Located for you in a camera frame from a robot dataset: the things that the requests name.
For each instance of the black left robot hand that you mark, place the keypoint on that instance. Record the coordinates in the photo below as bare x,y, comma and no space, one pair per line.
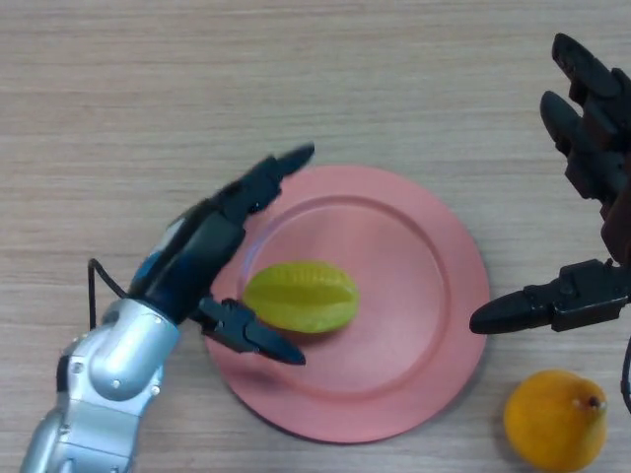
197,256

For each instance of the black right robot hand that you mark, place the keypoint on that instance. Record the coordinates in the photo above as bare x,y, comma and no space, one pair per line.
586,298

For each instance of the yellow starfruit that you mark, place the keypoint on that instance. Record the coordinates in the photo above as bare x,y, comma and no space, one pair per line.
301,298

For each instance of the pink round plate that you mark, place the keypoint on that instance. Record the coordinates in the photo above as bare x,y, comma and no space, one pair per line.
404,305

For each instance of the orange pear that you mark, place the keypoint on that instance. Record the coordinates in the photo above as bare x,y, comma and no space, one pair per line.
554,421

